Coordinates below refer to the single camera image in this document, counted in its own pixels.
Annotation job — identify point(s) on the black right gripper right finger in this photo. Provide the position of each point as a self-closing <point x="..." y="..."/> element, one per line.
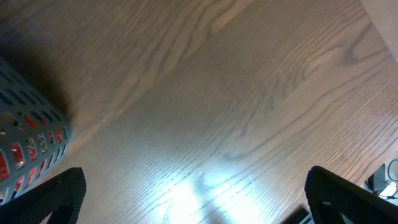
<point x="332" y="198"/>

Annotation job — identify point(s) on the red yellow spaghetti packet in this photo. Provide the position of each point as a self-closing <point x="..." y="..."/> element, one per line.
<point x="31" y="144"/>

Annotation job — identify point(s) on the grey plastic mesh basket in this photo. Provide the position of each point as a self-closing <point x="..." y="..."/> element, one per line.
<point x="17" y="94"/>

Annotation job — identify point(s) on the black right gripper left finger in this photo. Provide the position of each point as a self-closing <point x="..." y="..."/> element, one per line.
<point x="59" y="198"/>

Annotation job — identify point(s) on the cardboard panel right side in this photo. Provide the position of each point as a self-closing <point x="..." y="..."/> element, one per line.
<point x="383" y="14"/>

